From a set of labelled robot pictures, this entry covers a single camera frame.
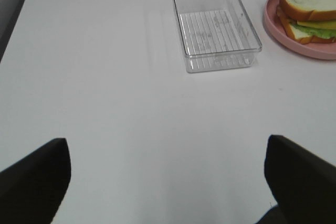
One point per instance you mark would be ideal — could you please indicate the yellow cheese slice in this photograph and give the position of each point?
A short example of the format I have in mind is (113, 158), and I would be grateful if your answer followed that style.
(327, 24)

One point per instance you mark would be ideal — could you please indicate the pink round plate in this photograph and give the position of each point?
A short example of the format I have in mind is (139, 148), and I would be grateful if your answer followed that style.
(274, 28)

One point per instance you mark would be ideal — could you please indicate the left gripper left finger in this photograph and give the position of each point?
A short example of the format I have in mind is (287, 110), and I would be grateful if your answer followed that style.
(33, 188)

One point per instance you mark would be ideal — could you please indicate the left clear plastic tray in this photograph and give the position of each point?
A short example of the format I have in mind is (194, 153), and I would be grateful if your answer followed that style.
(215, 35)

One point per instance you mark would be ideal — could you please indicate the green lettuce leaf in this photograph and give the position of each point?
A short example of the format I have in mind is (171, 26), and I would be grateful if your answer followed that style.
(302, 31)

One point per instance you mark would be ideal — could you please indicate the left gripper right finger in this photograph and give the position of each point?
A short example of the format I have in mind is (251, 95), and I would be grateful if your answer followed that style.
(302, 184)

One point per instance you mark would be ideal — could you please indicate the brown bacon strip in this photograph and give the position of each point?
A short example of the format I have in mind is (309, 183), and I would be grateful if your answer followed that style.
(282, 16)

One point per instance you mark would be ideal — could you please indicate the white bread slice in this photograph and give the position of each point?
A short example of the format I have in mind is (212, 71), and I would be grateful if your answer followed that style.
(306, 40)

